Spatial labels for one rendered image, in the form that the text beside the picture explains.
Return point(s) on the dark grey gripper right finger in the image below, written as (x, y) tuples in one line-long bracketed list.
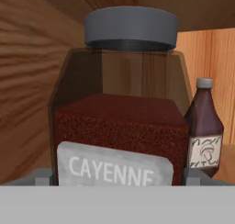
[(195, 179)]

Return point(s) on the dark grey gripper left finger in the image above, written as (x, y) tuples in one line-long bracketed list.
[(39, 178)]

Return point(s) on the red spice jar grey lid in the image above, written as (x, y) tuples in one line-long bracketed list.
[(122, 120)]

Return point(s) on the dark red ketchup bottle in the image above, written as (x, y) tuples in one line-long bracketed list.
[(203, 120)]

